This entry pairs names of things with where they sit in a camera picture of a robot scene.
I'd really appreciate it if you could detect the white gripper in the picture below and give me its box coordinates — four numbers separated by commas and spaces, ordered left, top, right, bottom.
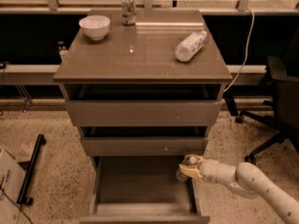
179, 154, 236, 185

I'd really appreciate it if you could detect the clear water bottle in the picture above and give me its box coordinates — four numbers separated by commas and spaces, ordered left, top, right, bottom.
177, 158, 197, 182

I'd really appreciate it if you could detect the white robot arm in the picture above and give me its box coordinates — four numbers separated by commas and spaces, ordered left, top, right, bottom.
178, 154, 299, 224

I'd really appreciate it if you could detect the top drawer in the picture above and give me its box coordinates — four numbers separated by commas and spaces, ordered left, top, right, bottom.
66, 100, 222, 127

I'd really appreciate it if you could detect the open bottom drawer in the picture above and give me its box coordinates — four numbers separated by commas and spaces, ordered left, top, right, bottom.
79, 156, 210, 224

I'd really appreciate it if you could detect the grey drawer cabinet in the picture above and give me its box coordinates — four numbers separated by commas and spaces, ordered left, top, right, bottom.
52, 8, 234, 224

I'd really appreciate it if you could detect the middle drawer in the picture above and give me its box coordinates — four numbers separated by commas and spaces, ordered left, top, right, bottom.
81, 126, 208, 156

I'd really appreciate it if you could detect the white lying plastic bottle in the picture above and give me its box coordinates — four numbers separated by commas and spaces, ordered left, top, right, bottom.
175, 31, 207, 63

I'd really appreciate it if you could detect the small bottle behind cabinet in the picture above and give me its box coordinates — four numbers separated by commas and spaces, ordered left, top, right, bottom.
58, 41, 68, 60

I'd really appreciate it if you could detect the black office chair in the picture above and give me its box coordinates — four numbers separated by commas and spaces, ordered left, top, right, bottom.
223, 31, 299, 166

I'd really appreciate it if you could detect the black metal stand bar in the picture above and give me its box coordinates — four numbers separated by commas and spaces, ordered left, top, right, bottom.
17, 133, 47, 205

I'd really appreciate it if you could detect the white bowl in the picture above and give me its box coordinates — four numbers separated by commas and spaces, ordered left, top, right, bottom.
78, 15, 110, 41

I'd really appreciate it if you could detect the drink can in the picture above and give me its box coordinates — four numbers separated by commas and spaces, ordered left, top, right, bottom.
121, 0, 136, 25

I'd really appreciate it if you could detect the cardboard box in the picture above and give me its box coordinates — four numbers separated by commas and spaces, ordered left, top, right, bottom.
0, 149, 25, 224

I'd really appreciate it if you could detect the white cable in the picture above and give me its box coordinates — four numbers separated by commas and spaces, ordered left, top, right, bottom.
223, 7, 256, 93

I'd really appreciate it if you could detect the black cable on floor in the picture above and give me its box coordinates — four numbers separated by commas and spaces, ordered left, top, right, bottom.
0, 184, 35, 224

